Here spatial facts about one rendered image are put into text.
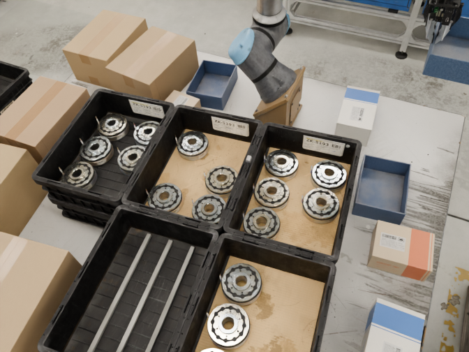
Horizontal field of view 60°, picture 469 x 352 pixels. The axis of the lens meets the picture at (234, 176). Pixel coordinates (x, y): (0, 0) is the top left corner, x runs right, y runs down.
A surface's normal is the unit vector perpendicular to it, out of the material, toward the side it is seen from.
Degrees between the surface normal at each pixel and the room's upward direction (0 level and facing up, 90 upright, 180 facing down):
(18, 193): 90
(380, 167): 90
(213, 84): 0
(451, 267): 0
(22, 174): 90
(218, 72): 90
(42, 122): 0
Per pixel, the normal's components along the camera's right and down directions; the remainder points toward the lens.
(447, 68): -0.40, 0.76
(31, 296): -0.07, -0.58
